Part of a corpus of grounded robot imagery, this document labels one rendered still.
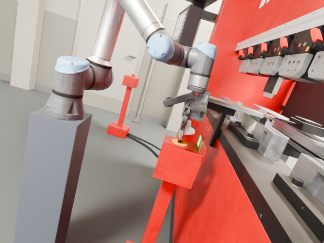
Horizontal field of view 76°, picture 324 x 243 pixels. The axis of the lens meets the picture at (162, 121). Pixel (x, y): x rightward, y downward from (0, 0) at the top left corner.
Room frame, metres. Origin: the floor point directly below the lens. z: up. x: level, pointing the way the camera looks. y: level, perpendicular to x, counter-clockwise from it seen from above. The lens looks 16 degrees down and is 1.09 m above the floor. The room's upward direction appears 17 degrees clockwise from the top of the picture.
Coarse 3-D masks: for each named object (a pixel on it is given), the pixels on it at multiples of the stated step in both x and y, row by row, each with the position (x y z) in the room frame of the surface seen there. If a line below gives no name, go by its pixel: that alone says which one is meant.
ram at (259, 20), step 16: (256, 0) 1.75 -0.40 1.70; (272, 0) 1.36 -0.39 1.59; (288, 0) 1.11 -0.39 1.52; (304, 0) 0.94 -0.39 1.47; (320, 0) 0.82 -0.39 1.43; (256, 16) 1.57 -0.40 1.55; (272, 16) 1.25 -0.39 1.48; (288, 16) 1.03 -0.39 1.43; (256, 32) 1.42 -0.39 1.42; (288, 32) 0.96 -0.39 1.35; (240, 48) 1.69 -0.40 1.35
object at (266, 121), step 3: (264, 117) 0.90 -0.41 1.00; (267, 117) 0.92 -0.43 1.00; (261, 120) 0.91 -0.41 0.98; (264, 120) 0.89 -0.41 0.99; (267, 120) 0.87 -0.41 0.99; (270, 120) 0.88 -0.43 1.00; (273, 120) 0.87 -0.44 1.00; (264, 123) 0.87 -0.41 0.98; (267, 123) 0.87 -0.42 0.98; (270, 123) 0.87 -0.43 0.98; (270, 126) 0.87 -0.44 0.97
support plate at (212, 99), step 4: (212, 96) 1.07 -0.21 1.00; (208, 100) 0.90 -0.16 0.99; (212, 100) 0.90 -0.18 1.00; (216, 100) 0.95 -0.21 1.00; (220, 100) 1.00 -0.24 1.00; (224, 100) 1.07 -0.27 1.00; (220, 104) 0.90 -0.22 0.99; (224, 104) 0.90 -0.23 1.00; (228, 104) 0.94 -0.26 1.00; (232, 104) 1.00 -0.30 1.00; (232, 108) 0.90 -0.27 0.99; (236, 108) 0.90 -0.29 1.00; (240, 108) 0.92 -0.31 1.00; (244, 112) 0.90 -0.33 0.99; (248, 112) 0.90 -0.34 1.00; (252, 112) 0.91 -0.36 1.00; (256, 116) 0.90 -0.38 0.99; (260, 116) 0.90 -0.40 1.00
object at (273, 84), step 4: (272, 76) 1.01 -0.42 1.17; (268, 80) 1.03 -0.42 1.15; (272, 80) 0.99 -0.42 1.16; (276, 80) 0.95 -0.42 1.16; (280, 80) 0.94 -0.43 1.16; (268, 84) 1.01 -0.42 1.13; (272, 84) 0.97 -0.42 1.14; (276, 84) 0.94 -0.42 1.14; (280, 84) 0.94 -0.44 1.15; (264, 88) 1.04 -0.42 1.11; (268, 88) 1.00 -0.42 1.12; (272, 88) 0.95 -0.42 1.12; (276, 88) 0.94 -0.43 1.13; (264, 92) 1.04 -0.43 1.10; (268, 92) 0.98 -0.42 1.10; (272, 92) 0.94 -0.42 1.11; (276, 92) 0.94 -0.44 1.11; (268, 96) 0.98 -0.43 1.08; (272, 96) 0.94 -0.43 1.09
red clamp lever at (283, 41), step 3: (282, 39) 0.89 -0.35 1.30; (285, 39) 0.89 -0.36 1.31; (282, 42) 0.88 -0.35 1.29; (285, 42) 0.87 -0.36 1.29; (282, 45) 0.86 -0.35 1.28; (285, 45) 0.86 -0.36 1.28; (282, 48) 0.85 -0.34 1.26; (285, 48) 0.85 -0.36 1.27; (282, 51) 0.84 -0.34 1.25; (285, 51) 0.83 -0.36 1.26; (288, 51) 0.84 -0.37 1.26; (285, 54) 0.84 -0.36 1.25; (288, 54) 0.84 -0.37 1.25; (291, 54) 0.84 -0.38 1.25
